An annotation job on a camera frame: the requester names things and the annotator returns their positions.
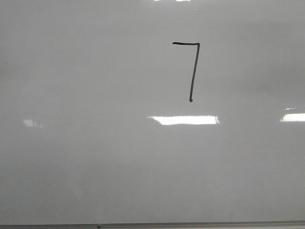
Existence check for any grey aluminium whiteboard frame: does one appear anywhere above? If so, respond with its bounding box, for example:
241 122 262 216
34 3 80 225
0 220 305 229

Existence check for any white whiteboard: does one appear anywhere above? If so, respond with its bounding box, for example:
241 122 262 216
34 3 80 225
0 0 305 224

